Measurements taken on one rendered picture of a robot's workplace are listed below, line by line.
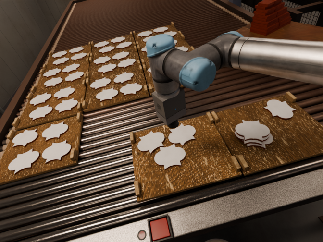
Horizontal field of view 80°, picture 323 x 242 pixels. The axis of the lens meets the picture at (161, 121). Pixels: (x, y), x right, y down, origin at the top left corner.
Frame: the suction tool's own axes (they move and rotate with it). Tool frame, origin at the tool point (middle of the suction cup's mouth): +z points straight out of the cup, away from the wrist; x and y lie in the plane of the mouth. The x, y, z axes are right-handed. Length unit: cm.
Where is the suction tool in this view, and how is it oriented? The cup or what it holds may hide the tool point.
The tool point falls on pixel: (173, 124)
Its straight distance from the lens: 70.8
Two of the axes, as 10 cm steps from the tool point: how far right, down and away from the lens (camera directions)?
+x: 5.6, 5.2, -6.4
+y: -8.1, 5.0, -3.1
